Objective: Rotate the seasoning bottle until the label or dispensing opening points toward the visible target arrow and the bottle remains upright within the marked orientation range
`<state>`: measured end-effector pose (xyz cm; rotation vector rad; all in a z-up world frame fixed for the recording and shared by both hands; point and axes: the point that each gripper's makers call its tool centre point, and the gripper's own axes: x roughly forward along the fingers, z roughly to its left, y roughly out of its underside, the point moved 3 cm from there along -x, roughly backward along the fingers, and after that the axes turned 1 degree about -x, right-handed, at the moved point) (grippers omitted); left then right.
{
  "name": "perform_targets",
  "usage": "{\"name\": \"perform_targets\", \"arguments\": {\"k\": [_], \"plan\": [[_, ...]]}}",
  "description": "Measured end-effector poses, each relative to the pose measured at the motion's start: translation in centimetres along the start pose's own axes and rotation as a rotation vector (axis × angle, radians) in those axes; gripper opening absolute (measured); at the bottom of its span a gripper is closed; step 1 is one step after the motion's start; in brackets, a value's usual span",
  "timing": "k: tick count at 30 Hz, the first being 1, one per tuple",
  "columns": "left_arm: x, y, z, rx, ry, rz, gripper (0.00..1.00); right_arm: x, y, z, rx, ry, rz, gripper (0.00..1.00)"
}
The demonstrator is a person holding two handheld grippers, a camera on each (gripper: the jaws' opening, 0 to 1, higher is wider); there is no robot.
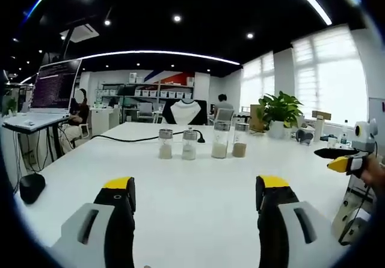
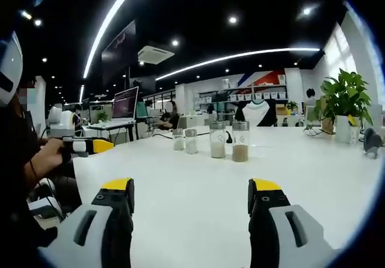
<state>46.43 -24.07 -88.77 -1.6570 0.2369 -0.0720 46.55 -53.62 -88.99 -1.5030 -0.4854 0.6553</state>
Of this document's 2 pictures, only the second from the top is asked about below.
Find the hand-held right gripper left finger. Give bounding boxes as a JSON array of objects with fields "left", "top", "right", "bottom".
[{"left": 38, "top": 177, "right": 135, "bottom": 268}]

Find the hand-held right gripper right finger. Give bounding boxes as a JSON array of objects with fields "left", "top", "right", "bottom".
[{"left": 247, "top": 177, "right": 343, "bottom": 268}]

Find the small seasoning bottle white powder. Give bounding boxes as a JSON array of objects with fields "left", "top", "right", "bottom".
[
  {"left": 172, "top": 128, "right": 185, "bottom": 151},
  {"left": 184, "top": 129, "right": 199, "bottom": 155}
]

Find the tall seasoning bottle brown powder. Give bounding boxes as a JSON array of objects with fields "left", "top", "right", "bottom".
[{"left": 232, "top": 120, "right": 250, "bottom": 163}]

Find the tall seasoning bottle beige powder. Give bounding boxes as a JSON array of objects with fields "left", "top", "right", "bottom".
[{"left": 209, "top": 120, "right": 227, "bottom": 159}]

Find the person's left hand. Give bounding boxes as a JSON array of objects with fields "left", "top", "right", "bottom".
[{"left": 37, "top": 138, "right": 73, "bottom": 175}]

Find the open laptop screen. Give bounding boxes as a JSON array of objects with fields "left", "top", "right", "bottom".
[{"left": 111, "top": 85, "right": 140, "bottom": 122}]

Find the person's dark clothing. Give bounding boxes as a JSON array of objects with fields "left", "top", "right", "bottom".
[{"left": 0, "top": 98, "right": 82, "bottom": 268}]

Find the white grey object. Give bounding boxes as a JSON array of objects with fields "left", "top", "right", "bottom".
[{"left": 26, "top": 178, "right": 63, "bottom": 221}]

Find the white worn device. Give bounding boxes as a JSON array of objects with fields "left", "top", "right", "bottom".
[{"left": 0, "top": 30, "right": 24, "bottom": 107}]

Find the black hanging screen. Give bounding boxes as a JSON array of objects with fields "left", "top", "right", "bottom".
[{"left": 100, "top": 19, "right": 137, "bottom": 81}]

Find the curved ceiling light strip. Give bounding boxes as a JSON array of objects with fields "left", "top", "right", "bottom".
[
  {"left": 155, "top": 47, "right": 321, "bottom": 81},
  {"left": 82, "top": 0, "right": 145, "bottom": 79}
]

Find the ceiling air conditioner unit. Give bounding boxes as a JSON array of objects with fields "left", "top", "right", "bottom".
[{"left": 137, "top": 42, "right": 176, "bottom": 65}]

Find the white and black shirt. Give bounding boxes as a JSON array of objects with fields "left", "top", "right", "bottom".
[{"left": 234, "top": 99, "right": 278, "bottom": 127}]

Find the grey elephant figure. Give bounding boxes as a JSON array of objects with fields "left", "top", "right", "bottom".
[{"left": 362, "top": 127, "right": 383, "bottom": 159}]

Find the shelf with white bins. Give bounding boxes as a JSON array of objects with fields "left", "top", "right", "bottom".
[{"left": 197, "top": 75, "right": 289, "bottom": 114}]

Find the green potted plant white pot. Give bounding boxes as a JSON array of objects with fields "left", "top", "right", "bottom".
[{"left": 319, "top": 67, "right": 374, "bottom": 145}]

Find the thin black cable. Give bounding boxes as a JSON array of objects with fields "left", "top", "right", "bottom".
[{"left": 29, "top": 159, "right": 66, "bottom": 221}]

